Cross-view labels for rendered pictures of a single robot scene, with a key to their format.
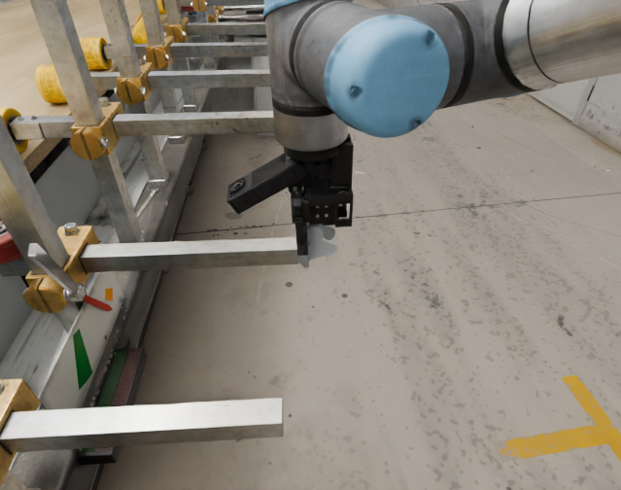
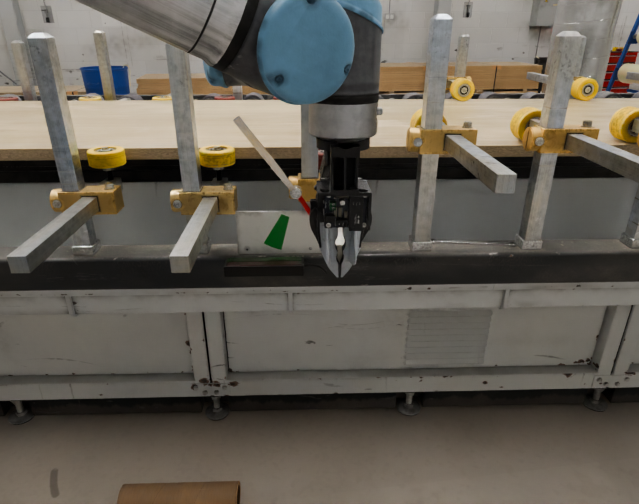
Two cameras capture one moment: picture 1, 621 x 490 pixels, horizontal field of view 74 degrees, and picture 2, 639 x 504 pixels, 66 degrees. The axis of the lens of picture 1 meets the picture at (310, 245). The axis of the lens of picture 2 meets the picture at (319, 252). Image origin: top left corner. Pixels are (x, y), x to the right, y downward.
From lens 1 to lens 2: 0.81 m
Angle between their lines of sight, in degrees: 76
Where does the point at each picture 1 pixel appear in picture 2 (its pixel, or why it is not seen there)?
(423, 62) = not seen: hidden behind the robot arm
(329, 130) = (312, 117)
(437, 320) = not seen: outside the picture
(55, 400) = (244, 226)
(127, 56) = (548, 107)
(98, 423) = (199, 213)
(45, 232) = (306, 150)
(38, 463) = (226, 249)
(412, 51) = not seen: hidden behind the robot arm
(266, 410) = (180, 251)
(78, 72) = (428, 85)
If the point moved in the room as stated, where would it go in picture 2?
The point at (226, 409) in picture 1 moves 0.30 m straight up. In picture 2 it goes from (188, 240) to (165, 46)
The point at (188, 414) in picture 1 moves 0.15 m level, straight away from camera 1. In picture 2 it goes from (192, 231) to (271, 217)
